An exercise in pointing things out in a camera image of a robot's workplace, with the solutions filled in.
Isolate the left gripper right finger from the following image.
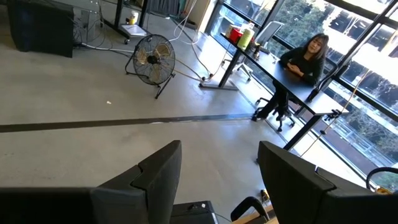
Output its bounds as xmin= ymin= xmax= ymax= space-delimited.
xmin=257 ymin=140 xmax=398 ymax=224

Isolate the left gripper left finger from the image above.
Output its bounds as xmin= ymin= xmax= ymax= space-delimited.
xmin=0 ymin=139 xmax=183 ymax=224

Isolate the gold candlestick holder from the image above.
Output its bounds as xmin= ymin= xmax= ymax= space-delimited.
xmin=374 ymin=185 xmax=394 ymax=196

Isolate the black desk clamp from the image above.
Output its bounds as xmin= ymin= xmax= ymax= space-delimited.
xmin=323 ymin=108 xmax=343 ymax=123

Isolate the long black desk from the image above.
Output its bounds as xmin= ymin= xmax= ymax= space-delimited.
xmin=198 ymin=32 xmax=349 ymax=152

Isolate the person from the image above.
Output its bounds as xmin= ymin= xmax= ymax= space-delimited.
xmin=251 ymin=32 xmax=330 ymax=121

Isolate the black metal fan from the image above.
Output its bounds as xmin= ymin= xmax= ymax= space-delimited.
xmin=124 ymin=33 xmax=177 ymax=100

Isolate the pale grey chair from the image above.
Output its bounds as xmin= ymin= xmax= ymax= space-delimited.
xmin=234 ymin=20 xmax=285 ymax=82

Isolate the yellow-green bottle on desk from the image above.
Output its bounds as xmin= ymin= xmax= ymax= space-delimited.
xmin=237 ymin=27 xmax=256 ymax=51

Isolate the black rolling cart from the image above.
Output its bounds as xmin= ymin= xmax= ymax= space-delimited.
xmin=102 ymin=0 xmax=149 ymax=45

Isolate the red box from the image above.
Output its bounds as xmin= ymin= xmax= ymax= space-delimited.
xmin=229 ymin=27 xmax=244 ymax=44

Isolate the white bottle yellow label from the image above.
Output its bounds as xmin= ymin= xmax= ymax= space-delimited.
xmin=127 ymin=10 xmax=140 ymax=26

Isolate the black cabinet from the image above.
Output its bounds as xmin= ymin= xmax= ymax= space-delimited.
xmin=6 ymin=0 xmax=75 ymax=59

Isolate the black frame hook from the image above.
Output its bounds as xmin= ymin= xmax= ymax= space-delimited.
xmin=229 ymin=196 xmax=270 ymax=223

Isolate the black aluminium table frame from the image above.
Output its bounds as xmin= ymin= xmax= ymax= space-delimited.
xmin=169 ymin=200 xmax=219 ymax=224

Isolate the pale grey cable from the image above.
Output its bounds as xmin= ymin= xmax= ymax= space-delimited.
xmin=74 ymin=42 xmax=137 ymax=54

